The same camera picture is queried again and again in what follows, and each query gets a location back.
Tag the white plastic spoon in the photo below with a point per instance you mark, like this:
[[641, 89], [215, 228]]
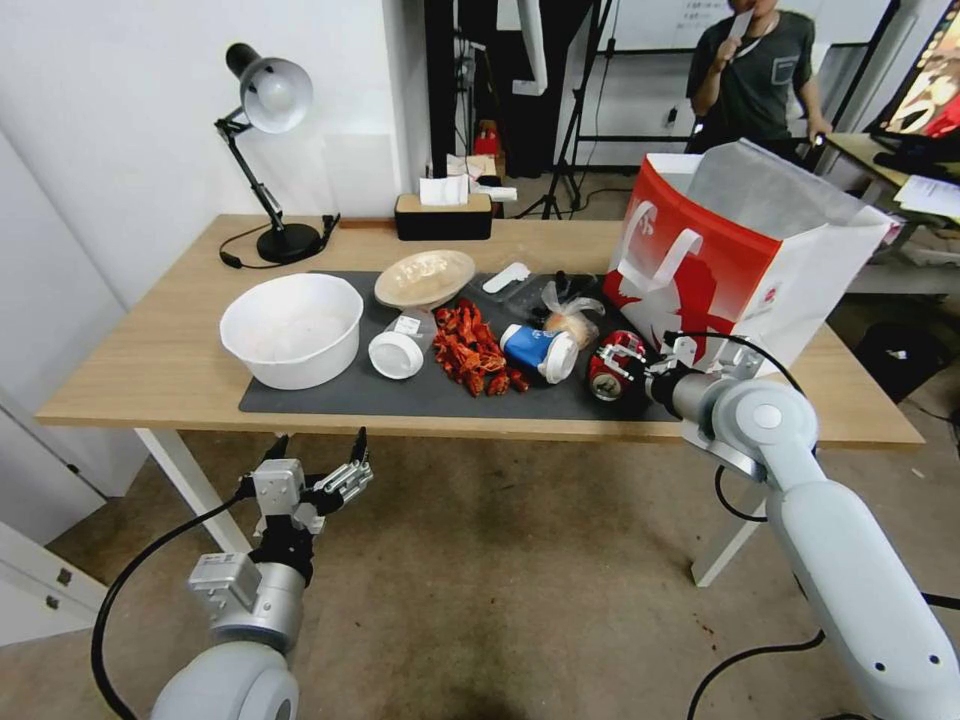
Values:
[[504, 279]]

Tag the black white desk lamp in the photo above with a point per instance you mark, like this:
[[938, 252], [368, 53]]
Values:
[[274, 94]]

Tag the red white delivery bag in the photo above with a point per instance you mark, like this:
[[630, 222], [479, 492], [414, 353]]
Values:
[[720, 255]]

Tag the cardboard box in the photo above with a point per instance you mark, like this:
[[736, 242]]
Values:
[[476, 166]]

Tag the red crushed soda can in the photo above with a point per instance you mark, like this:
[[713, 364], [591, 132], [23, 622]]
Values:
[[611, 386]]

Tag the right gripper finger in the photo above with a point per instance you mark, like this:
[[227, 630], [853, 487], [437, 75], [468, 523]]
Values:
[[631, 355], [621, 370]]

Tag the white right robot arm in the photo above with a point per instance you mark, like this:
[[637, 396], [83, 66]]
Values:
[[825, 540]]

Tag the white tissue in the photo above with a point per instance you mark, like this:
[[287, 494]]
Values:
[[444, 190]]

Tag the clear jar white lid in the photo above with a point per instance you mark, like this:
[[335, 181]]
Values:
[[397, 352]]

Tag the white paper sheets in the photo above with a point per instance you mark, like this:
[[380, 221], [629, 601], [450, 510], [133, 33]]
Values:
[[930, 196]]

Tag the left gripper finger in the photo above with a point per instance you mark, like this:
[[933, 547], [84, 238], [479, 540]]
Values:
[[276, 448], [346, 484]]

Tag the white cabinet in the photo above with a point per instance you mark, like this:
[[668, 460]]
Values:
[[37, 540]]

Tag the clear bag with bread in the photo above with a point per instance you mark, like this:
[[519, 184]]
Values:
[[574, 319]]

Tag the wooden side table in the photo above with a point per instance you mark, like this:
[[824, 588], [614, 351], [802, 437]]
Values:
[[885, 169]]

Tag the black tripod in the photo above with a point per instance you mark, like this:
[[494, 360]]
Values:
[[574, 112]]

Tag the white card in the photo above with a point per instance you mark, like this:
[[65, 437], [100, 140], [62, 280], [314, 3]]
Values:
[[740, 22]]

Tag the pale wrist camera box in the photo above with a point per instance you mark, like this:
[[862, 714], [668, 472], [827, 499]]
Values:
[[277, 487], [682, 351]]

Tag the person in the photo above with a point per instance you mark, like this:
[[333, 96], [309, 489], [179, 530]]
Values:
[[757, 82]]

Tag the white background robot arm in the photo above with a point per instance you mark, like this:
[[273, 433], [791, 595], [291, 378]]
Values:
[[534, 45]]

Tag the red yellow picture panel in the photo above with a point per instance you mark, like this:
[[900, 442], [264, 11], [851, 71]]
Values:
[[930, 75]]

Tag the black waste bin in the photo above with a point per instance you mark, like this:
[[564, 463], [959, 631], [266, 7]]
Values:
[[900, 360]]

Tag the red crayfish shell pile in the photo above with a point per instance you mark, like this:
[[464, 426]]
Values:
[[469, 352]]

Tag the wooden table white legs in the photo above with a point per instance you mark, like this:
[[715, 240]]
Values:
[[187, 337]]

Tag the blue white paper cup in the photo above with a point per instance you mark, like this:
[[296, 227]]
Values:
[[534, 346]]

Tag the black tissue box wooden lid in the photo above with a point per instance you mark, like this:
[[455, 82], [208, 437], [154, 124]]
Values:
[[442, 221]]

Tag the white disposable bowl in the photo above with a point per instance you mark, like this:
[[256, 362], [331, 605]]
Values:
[[292, 337]]

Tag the clear plastic tray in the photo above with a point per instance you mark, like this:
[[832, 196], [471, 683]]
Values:
[[536, 294]]

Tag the dark grey table mat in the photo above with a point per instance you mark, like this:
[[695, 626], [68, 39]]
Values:
[[337, 401]]

